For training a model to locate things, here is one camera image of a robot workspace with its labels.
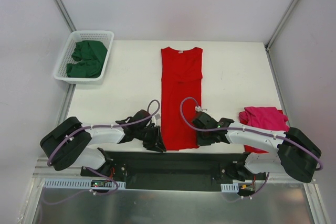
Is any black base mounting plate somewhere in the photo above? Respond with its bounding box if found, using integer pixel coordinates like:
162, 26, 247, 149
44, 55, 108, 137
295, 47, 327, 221
80, 150, 267, 190

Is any folded red t shirt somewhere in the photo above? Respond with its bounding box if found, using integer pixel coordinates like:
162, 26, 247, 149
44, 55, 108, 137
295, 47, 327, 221
239, 110, 289, 154

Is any aluminium front rail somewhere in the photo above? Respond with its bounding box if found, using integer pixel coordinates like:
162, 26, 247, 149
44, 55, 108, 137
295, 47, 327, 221
33, 140, 316, 183

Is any white plastic basket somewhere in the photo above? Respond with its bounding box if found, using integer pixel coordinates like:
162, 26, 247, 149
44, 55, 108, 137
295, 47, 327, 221
53, 30, 114, 85

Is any folded pink t shirt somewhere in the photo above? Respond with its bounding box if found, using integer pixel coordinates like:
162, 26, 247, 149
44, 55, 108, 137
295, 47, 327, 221
239, 106, 289, 131

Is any left aluminium frame post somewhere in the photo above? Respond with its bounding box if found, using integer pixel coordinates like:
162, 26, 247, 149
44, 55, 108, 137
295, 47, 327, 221
53, 0, 77, 32

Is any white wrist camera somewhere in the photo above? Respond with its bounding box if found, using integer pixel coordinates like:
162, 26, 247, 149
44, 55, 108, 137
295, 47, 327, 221
195, 105, 207, 112
153, 113, 161, 124

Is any red t shirt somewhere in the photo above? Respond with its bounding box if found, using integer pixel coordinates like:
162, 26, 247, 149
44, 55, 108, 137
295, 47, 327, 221
239, 110, 289, 154
161, 47, 203, 151

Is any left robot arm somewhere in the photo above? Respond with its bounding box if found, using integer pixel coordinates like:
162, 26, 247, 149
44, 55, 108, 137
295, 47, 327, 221
40, 110, 166, 177

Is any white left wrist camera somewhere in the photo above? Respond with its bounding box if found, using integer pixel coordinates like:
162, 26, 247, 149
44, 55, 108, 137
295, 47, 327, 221
153, 113, 161, 124

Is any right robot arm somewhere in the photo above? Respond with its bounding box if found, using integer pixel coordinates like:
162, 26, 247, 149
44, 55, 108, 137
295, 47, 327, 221
192, 112, 321, 183

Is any white cable duct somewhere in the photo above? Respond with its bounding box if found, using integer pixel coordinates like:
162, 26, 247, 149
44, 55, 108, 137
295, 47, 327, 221
44, 178, 116, 190
220, 183, 239, 193

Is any green t shirt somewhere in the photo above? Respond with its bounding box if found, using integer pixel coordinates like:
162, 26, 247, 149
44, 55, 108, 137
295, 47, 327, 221
66, 40, 108, 78

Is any right aluminium frame post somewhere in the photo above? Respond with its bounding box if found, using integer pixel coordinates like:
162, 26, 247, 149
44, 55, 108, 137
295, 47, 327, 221
265, 0, 301, 52

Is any left white cable duct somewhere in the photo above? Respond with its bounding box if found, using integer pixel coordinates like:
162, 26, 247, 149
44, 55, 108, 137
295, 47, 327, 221
44, 178, 116, 190

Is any right white cable duct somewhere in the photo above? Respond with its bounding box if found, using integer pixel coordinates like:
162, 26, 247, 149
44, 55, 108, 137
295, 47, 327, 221
220, 183, 239, 193

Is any aluminium frame post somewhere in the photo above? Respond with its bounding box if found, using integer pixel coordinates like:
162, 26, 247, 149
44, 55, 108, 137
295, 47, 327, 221
265, 0, 301, 52
53, 0, 77, 32

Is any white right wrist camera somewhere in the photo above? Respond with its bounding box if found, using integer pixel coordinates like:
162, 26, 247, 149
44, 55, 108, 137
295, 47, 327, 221
195, 105, 207, 112

